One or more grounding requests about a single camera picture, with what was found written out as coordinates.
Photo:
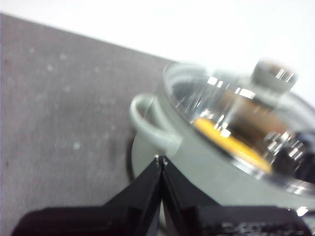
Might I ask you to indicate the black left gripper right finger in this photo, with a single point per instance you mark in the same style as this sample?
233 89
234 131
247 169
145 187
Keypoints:
233 221

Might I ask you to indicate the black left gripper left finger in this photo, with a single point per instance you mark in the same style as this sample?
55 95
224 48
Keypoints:
86 221

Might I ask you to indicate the yellow corn cob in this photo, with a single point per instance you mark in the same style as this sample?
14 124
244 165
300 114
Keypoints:
233 147

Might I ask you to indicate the glass lid with green knob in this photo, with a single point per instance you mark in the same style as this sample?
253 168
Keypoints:
246 98

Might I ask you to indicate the pale green electric steamer pot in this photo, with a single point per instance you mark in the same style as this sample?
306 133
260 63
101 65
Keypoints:
221 182

